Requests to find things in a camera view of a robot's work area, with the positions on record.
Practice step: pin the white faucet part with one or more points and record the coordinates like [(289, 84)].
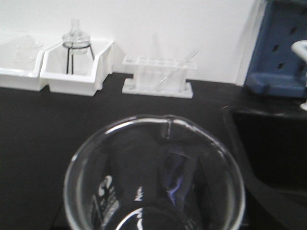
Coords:
[(300, 49)]

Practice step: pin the black lab sink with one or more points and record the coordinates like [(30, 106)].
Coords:
[(271, 150)]

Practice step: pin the white storage bin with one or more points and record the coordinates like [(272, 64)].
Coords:
[(20, 63), (78, 74)]

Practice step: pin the clear glass beaker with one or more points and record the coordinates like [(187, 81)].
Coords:
[(150, 172)]

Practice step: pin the glass flask on tripod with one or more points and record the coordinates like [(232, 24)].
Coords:
[(76, 39)]

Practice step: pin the white test tube rack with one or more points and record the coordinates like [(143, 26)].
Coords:
[(148, 72)]

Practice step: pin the blue plastic drying rack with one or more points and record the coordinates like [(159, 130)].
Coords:
[(274, 69)]

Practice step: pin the right white storage bin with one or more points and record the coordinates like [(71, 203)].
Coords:
[(78, 74)]

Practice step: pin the middle white storage bin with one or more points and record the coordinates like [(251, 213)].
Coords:
[(20, 63)]

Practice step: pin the glass stirring rod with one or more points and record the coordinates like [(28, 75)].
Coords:
[(181, 64)]

